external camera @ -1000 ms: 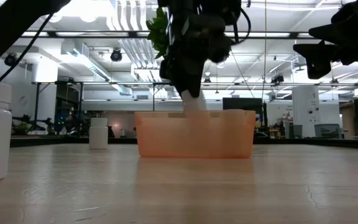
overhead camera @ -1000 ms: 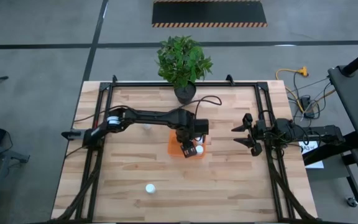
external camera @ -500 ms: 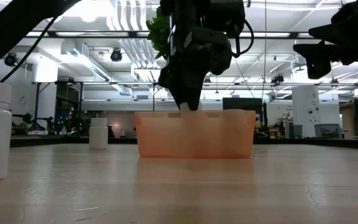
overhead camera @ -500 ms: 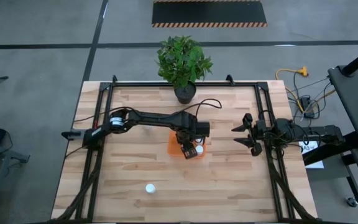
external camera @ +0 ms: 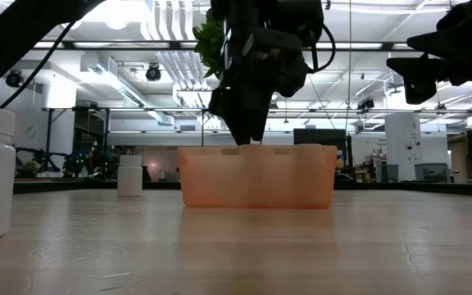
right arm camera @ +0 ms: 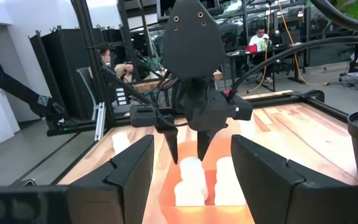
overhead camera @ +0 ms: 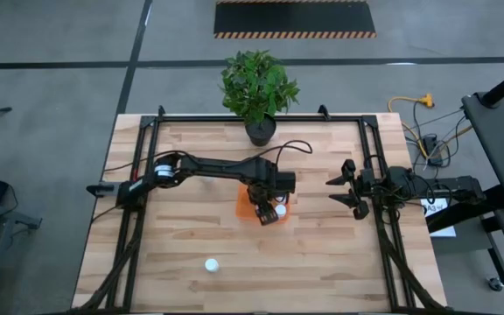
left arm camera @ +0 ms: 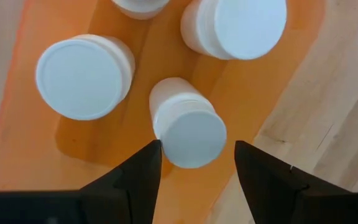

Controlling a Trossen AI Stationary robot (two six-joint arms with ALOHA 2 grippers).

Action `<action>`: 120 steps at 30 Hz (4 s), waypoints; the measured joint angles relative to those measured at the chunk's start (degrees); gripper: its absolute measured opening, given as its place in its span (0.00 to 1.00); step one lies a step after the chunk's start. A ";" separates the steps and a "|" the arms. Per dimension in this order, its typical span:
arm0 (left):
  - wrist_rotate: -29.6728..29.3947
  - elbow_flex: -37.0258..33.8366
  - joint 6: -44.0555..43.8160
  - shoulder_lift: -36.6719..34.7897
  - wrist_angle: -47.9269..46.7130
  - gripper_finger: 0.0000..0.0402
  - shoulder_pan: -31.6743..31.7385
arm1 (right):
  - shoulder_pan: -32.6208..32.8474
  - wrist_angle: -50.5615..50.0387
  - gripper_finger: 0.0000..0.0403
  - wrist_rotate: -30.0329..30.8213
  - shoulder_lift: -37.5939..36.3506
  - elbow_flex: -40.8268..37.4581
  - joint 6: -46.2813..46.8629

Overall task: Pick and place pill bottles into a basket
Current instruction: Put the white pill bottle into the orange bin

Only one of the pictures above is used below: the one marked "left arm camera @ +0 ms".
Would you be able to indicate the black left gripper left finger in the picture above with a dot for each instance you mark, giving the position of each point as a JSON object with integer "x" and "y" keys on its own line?
{"x": 129, "y": 193}

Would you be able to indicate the white pill bottle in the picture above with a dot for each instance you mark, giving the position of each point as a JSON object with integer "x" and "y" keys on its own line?
{"x": 79, "y": 77}
{"x": 238, "y": 28}
{"x": 140, "y": 7}
{"x": 191, "y": 137}

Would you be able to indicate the orange plastic basket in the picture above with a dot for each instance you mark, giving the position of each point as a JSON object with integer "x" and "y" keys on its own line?
{"x": 244, "y": 93}

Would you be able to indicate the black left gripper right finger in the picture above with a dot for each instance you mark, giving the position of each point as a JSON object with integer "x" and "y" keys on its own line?
{"x": 278, "y": 193}

